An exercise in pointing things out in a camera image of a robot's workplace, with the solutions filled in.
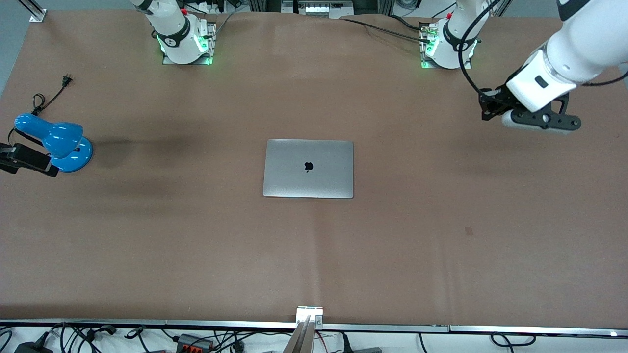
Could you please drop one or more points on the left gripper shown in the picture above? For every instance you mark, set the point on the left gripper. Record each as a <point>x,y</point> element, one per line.
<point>495,102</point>

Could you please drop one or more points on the silver grey laptop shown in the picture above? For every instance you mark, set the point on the silver grey laptop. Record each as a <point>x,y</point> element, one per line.
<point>309,169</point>

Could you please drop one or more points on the white electronics box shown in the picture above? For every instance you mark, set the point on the white electronics box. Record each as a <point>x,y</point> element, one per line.
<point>319,7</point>

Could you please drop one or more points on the aluminium profile beam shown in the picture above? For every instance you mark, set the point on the aluminium profile beam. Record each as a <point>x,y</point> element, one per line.
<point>305,333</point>

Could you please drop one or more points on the brown table cover cloth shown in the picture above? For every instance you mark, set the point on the brown table cover cloth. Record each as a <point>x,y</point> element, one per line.
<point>147,245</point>

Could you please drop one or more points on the grey connector block orange levers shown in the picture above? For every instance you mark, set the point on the grey connector block orange levers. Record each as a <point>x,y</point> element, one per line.
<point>195,341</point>

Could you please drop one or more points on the blue desk lamp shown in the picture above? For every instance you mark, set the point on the blue desk lamp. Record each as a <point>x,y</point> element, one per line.
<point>59,139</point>

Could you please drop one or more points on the black power adapter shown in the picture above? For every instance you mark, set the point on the black power adapter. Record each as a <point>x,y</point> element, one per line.
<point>32,347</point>

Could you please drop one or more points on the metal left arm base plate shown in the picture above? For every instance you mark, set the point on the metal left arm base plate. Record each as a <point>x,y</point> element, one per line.
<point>425,58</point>

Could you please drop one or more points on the black plug under rail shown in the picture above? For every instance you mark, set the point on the black plug under rail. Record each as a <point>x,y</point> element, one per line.
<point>346,343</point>

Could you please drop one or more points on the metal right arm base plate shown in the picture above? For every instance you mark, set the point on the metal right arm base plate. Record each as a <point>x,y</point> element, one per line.
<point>212,39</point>

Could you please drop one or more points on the aluminium table edge rail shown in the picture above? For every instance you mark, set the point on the aluminium table edge rail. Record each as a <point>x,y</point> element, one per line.
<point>147,323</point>

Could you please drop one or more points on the aluminium corner post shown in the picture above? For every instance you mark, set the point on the aluminium corner post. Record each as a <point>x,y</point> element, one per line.
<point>33,11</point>

